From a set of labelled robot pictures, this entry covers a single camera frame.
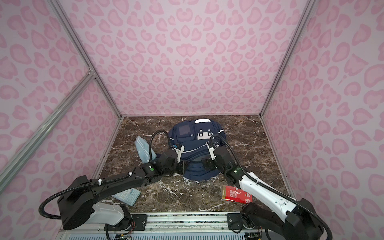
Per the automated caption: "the teal water bottle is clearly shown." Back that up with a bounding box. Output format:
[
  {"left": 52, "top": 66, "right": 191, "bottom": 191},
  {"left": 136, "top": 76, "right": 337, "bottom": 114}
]
[{"left": 135, "top": 136, "right": 157, "bottom": 164}]

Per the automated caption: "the navy blue student backpack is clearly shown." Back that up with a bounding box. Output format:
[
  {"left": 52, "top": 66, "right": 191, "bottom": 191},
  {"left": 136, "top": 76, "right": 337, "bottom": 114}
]
[{"left": 169, "top": 119, "right": 226, "bottom": 182}]

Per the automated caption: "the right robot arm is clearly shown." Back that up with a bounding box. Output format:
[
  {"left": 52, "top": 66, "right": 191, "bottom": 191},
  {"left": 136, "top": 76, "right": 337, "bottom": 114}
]
[{"left": 203, "top": 146, "right": 326, "bottom": 240}]

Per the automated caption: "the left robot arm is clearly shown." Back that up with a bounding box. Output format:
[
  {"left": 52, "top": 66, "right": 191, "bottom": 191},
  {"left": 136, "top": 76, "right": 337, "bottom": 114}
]
[{"left": 58, "top": 150, "right": 189, "bottom": 231}]

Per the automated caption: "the red card box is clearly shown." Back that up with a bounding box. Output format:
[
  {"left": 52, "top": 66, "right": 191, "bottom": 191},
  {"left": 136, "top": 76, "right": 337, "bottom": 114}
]
[{"left": 222, "top": 185, "right": 253, "bottom": 204}]

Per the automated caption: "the grey calculator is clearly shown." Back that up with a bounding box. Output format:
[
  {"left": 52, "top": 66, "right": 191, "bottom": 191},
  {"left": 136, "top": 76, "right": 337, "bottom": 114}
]
[{"left": 112, "top": 189, "right": 141, "bottom": 207}]

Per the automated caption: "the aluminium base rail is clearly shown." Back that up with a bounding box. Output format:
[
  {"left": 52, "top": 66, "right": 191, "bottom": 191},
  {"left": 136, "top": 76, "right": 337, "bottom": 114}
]
[{"left": 56, "top": 212, "right": 283, "bottom": 240}]

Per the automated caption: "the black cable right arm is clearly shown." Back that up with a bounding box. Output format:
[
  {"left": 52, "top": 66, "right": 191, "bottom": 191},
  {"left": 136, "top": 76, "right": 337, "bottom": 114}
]
[{"left": 209, "top": 134, "right": 333, "bottom": 240}]

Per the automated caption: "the aluminium frame corner post left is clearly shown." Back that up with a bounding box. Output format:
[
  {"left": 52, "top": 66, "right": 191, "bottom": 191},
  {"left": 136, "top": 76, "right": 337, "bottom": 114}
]
[{"left": 47, "top": 0, "right": 123, "bottom": 120}]

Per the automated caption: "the aluminium frame corner post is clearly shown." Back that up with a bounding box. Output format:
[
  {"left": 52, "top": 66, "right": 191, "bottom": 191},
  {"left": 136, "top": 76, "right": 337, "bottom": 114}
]
[
  {"left": 47, "top": 0, "right": 123, "bottom": 120},
  {"left": 259, "top": 0, "right": 319, "bottom": 119}
]

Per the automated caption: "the aluminium diagonal frame bar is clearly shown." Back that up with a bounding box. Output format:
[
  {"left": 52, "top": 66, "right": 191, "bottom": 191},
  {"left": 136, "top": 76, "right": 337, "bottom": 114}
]
[{"left": 1, "top": 71, "right": 94, "bottom": 193}]

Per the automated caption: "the aluminium frame corner post right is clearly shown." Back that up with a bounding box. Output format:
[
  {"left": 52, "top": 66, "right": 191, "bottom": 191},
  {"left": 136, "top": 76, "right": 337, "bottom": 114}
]
[{"left": 259, "top": 0, "right": 319, "bottom": 119}]

